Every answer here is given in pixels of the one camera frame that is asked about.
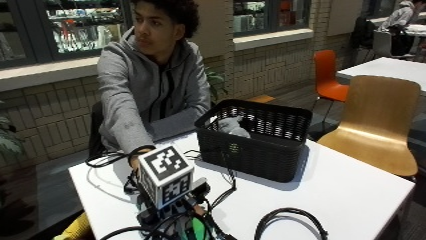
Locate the yellow soft object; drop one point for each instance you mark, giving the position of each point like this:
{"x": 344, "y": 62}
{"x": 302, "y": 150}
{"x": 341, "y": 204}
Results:
{"x": 77, "y": 230}

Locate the grey soft toy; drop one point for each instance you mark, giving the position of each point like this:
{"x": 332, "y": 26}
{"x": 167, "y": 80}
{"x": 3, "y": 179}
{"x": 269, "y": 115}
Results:
{"x": 233, "y": 126}

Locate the large dark-framed window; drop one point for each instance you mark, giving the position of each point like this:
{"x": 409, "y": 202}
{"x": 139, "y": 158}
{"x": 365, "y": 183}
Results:
{"x": 80, "y": 30}

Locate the brown wooden seat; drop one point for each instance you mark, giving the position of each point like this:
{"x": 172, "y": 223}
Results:
{"x": 261, "y": 98}

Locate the white background table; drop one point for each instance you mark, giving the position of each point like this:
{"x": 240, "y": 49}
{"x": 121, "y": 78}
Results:
{"x": 390, "y": 68}

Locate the black woven plastic basket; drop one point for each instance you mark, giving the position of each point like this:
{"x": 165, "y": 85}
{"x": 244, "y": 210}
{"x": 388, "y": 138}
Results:
{"x": 261, "y": 150}

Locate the small dark-framed window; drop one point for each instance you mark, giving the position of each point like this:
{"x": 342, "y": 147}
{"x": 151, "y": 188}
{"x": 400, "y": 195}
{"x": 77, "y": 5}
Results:
{"x": 270, "y": 15}

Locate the green potted plant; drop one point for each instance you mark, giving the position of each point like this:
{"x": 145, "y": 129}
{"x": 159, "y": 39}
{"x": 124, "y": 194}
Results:
{"x": 8, "y": 140}

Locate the white cube with black markers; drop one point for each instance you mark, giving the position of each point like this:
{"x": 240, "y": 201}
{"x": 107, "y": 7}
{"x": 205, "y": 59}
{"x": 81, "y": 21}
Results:
{"x": 167, "y": 173}

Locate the light wooden chair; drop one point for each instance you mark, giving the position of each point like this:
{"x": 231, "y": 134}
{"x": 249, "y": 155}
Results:
{"x": 377, "y": 123}

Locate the green object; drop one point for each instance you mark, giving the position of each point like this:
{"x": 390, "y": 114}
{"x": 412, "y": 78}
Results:
{"x": 197, "y": 230}

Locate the dark background chair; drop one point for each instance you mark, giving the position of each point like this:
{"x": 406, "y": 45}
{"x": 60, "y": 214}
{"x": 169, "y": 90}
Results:
{"x": 364, "y": 33}

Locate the small leafy plant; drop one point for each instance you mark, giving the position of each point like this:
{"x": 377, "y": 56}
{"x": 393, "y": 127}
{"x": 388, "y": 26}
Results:
{"x": 216, "y": 81}

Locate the the person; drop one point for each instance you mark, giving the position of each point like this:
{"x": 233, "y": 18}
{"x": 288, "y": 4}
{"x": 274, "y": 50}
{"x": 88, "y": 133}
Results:
{"x": 147, "y": 83}

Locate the orange plastic chair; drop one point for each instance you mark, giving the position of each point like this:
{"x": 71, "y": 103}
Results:
{"x": 328, "y": 80}

